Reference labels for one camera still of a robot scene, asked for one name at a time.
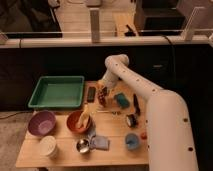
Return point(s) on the green plastic tray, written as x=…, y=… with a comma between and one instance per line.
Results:
x=57, y=92

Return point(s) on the black round timer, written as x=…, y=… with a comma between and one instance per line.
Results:
x=131, y=120

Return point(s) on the purple bowl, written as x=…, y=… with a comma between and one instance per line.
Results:
x=42, y=123

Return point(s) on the black rectangular block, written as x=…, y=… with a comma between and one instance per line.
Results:
x=91, y=94

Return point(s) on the orange bowl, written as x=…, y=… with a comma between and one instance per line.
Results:
x=72, y=121

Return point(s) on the dark purple grape bunch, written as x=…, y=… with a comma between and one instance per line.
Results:
x=102, y=93

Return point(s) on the blue grey cloth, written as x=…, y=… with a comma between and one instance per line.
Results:
x=97, y=141

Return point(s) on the white horizontal rail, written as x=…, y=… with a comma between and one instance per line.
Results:
x=104, y=41

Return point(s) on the black box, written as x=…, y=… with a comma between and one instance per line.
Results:
x=158, y=17

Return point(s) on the white cup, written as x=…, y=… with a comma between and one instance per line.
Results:
x=48, y=146

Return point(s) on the small steel cup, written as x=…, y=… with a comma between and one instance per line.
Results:
x=83, y=146

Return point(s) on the blue cup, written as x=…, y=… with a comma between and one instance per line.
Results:
x=132, y=141

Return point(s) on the banana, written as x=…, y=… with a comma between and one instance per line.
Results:
x=84, y=117

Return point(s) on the small orange carrot toy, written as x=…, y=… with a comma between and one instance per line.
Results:
x=143, y=135

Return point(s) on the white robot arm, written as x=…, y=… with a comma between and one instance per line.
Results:
x=169, y=132

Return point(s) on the teal sponge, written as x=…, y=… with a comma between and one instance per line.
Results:
x=121, y=100

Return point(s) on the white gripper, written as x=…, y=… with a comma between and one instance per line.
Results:
x=109, y=80

